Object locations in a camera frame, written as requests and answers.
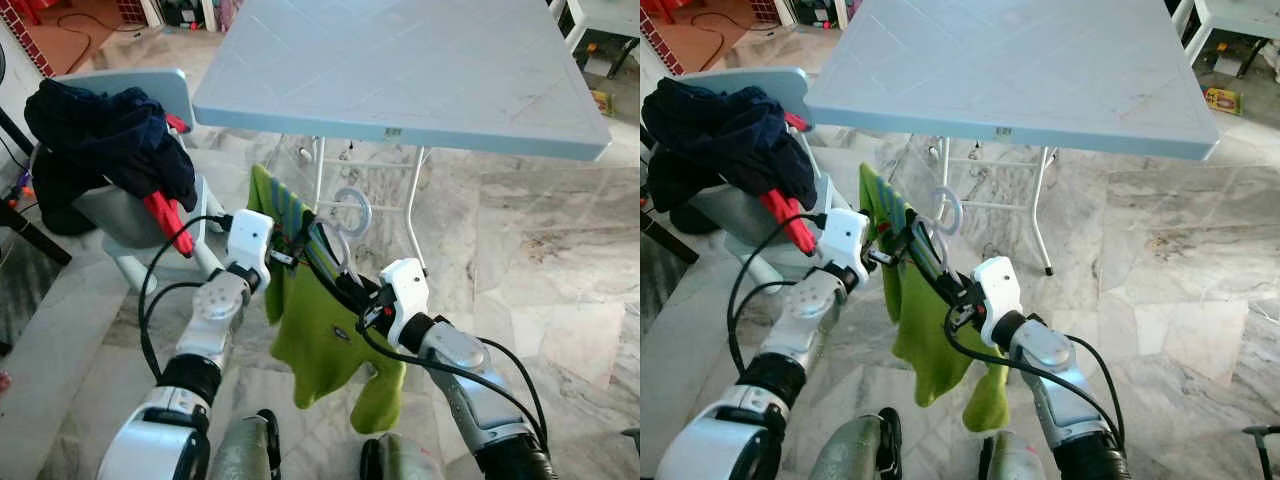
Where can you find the lime green garment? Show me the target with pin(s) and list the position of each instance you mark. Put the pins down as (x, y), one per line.
(320, 330)
(925, 330)

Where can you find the translucent plastic clothes hanger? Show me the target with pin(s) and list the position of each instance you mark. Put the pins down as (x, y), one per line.
(957, 212)
(366, 215)

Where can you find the red plastic hanger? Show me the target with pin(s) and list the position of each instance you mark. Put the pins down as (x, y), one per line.
(785, 215)
(165, 215)

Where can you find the silver right robot leg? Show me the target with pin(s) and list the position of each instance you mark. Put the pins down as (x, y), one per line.
(400, 460)
(1015, 460)

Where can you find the light blue plastic chair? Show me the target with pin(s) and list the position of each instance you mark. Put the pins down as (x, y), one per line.
(760, 85)
(150, 85)

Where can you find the black tube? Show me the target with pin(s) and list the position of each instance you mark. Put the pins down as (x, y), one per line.
(662, 235)
(35, 235)

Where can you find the light blue folding table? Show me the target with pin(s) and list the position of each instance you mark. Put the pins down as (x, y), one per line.
(400, 60)
(1000, 60)

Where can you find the brown floor mat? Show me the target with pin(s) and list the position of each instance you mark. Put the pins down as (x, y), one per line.
(710, 35)
(80, 40)

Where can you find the small yellow box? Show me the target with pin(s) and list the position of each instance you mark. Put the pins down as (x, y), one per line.
(1223, 100)
(601, 103)

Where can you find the white side table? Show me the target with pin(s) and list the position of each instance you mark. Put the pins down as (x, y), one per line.
(1240, 15)
(610, 15)

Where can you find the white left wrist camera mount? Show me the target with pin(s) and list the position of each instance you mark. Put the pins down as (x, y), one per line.
(250, 240)
(843, 238)

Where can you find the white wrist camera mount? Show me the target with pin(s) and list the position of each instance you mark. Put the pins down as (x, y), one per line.
(843, 238)
(250, 240)
(405, 295)
(998, 290)

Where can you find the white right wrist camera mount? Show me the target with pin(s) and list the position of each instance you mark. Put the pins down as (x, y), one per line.
(998, 290)
(405, 295)

